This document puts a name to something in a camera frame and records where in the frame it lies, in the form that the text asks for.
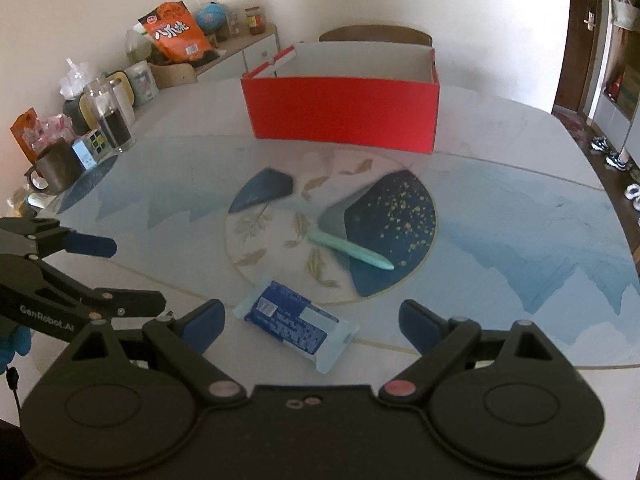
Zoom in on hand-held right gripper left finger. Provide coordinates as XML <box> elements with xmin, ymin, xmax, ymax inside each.
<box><xmin>72</xmin><ymin>299</ymin><xmax>248</xmax><ymax>406</ymax></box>

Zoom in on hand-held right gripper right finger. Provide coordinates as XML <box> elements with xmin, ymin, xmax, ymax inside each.
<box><xmin>378</xmin><ymin>299</ymin><xmax>556</xmax><ymax>406</ymax></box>

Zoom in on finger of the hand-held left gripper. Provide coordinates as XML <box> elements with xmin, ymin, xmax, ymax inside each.
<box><xmin>27</xmin><ymin>259</ymin><xmax>167</xmax><ymax>320</ymax></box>
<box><xmin>30</xmin><ymin>219</ymin><xmax>118</xmax><ymax>257</ymax></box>

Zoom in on blue tissue packet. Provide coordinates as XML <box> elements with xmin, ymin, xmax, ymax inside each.
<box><xmin>234</xmin><ymin>276</ymin><xmax>361</xmax><ymax>374</ymax></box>

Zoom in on red cardboard box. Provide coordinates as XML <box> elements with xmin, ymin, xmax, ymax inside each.
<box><xmin>241</xmin><ymin>42</ymin><xmax>441</xmax><ymax>155</ymax></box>

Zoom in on person's left hand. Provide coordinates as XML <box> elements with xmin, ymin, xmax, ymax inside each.
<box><xmin>0</xmin><ymin>326</ymin><xmax>34</xmax><ymax>369</ymax></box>

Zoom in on dark mug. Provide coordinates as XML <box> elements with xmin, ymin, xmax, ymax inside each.
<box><xmin>25</xmin><ymin>139</ymin><xmax>85</xmax><ymax>194</ymax></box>

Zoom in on puzzle cube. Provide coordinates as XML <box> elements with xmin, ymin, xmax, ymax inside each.
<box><xmin>71</xmin><ymin>130</ymin><xmax>110</xmax><ymax>167</ymax></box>

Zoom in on green pen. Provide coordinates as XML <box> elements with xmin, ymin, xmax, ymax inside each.
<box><xmin>307</xmin><ymin>227</ymin><xmax>396</xmax><ymax>271</ymax></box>

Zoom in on glass jar dark contents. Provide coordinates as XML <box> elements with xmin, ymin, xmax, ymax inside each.
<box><xmin>82</xmin><ymin>80</ymin><xmax>136</xmax><ymax>153</ymax></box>

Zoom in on pink packet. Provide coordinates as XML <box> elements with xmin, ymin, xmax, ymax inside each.
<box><xmin>22</xmin><ymin>114</ymin><xmax>76</xmax><ymax>153</ymax></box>

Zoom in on orange packet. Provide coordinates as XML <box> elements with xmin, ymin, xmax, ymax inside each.
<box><xmin>11</xmin><ymin>107</ymin><xmax>41</xmax><ymax>163</ymax></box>

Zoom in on blue printed table mat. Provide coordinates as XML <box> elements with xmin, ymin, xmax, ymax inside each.
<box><xmin>30</xmin><ymin>134</ymin><xmax>640</xmax><ymax>371</ymax></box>

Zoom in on yellow-rimmed dark container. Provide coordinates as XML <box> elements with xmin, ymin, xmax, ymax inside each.
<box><xmin>62</xmin><ymin>72</ymin><xmax>136</xmax><ymax>133</ymax></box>

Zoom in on white plastic bag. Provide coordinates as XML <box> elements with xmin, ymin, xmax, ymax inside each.
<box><xmin>59</xmin><ymin>57</ymin><xmax>93</xmax><ymax>98</ymax></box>

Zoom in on translucent plastic container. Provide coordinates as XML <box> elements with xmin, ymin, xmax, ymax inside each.
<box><xmin>125</xmin><ymin>27</ymin><xmax>153</xmax><ymax>66</ymax></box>

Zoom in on orange snack bag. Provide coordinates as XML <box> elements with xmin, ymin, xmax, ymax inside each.
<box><xmin>137</xmin><ymin>1</ymin><xmax>213</xmax><ymax>63</ymax></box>

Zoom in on white sideboard cabinet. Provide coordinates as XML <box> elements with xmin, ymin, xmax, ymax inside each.
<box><xmin>195</xmin><ymin>22</ymin><xmax>281</xmax><ymax>81</ymax></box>

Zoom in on blue globe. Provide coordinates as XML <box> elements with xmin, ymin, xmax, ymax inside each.
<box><xmin>195</xmin><ymin>2</ymin><xmax>228</xmax><ymax>36</ymax></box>

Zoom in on patterned rug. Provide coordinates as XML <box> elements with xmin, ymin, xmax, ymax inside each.
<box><xmin>552</xmin><ymin>110</ymin><xmax>593</xmax><ymax>133</ymax></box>

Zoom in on red-lidded jar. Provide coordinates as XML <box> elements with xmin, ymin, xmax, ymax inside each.
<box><xmin>244</xmin><ymin>6</ymin><xmax>266</xmax><ymax>36</ymax></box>

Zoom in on grey shelf cabinet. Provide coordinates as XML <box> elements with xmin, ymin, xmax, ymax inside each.
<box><xmin>587</xmin><ymin>0</ymin><xmax>640</xmax><ymax>156</ymax></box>

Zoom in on dark wooden chair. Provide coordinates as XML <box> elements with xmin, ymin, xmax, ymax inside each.
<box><xmin>319</xmin><ymin>25</ymin><xmax>434</xmax><ymax>47</ymax></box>

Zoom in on brown door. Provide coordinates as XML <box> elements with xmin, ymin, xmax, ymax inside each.
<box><xmin>552</xmin><ymin>0</ymin><xmax>601</xmax><ymax>113</ymax></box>

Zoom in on hanging tote bag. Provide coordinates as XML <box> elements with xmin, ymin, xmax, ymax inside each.
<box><xmin>611</xmin><ymin>0</ymin><xmax>638</xmax><ymax>28</ymax></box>

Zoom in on black cable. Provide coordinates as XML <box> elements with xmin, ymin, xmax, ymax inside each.
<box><xmin>6</xmin><ymin>367</ymin><xmax>23</xmax><ymax>413</ymax></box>

